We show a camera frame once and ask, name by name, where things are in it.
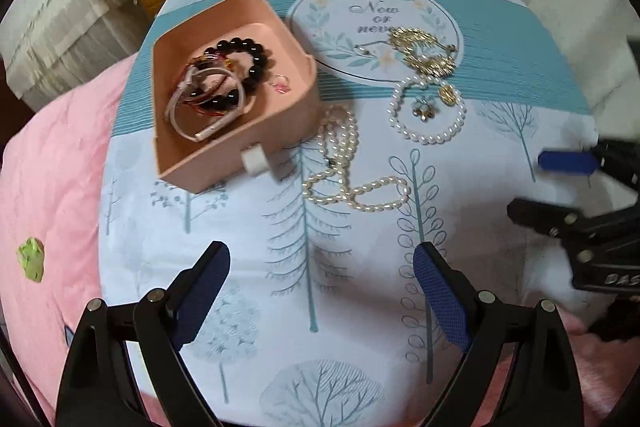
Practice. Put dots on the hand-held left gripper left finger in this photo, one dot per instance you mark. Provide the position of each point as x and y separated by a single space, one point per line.
200 297

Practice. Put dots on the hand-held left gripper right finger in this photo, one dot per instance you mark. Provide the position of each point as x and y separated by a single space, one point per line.
442 297

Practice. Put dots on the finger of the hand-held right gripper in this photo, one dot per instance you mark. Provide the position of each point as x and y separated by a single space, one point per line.
545 217
567 160

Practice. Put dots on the white watch band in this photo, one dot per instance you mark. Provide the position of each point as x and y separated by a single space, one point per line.
210 133

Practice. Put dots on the pink plastic drawer tray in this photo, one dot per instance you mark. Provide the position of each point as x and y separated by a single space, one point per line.
290 107

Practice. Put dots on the tree print tablecloth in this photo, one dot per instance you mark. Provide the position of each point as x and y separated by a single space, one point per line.
350 282

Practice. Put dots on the pink fleece garment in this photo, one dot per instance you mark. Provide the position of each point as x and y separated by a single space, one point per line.
605 377

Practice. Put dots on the green crumpled wrapper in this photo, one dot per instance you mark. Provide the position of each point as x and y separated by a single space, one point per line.
31 259

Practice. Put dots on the pink quilt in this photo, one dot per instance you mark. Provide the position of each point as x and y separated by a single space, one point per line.
50 182

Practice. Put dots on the white lace furniture cover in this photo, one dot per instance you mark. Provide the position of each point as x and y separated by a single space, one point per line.
60 7

